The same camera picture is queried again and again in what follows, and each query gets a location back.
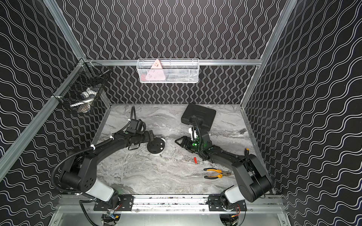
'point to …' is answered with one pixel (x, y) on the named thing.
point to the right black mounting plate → (214, 204)
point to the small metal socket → (242, 131)
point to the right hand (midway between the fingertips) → (178, 142)
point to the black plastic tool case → (199, 115)
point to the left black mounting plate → (126, 203)
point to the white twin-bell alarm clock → (156, 147)
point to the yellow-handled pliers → (223, 173)
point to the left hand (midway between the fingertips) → (149, 135)
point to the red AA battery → (195, 160)
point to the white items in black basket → (84, 105)
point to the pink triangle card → (155, 75)
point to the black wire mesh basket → (81, 90)
